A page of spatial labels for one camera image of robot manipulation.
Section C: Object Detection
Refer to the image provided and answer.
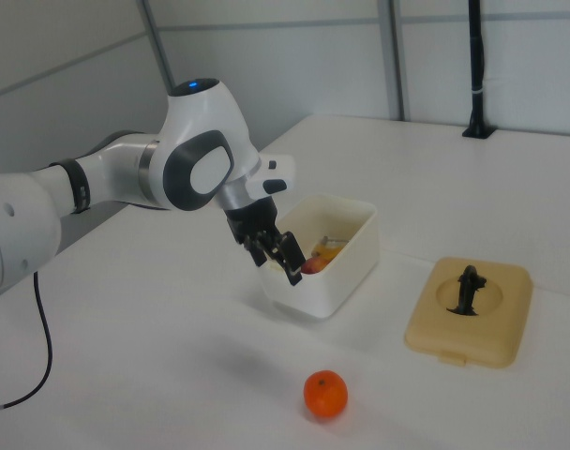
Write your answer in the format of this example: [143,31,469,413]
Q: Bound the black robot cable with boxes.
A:
[0,270,54,413]

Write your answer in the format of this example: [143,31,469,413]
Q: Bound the orange toy fruit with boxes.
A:
[303,369,350,420]

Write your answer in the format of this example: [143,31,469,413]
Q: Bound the yellow toy item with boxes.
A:
[311,235,351,263]

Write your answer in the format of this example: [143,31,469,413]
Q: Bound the tan plastic container lid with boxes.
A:
[403,256,534,369]

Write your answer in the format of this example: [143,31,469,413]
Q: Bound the black fish-shaped lid handle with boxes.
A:
[445,264,488,318]

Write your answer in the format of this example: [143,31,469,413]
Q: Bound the thin grey partition post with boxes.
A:
[138,0,177,89]

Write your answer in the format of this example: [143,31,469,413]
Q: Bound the black pole with base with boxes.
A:
[461,0,497,140]

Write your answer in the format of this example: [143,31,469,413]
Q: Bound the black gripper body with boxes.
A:
[225,196,280,246]

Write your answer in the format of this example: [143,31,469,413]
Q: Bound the wide grey partition post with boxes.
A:
[386,0,407,121]

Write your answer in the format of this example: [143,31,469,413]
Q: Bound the red toy apple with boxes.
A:
[301,255,329,276]

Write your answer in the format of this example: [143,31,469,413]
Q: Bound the white plastic container box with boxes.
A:
[258,194,380,322]

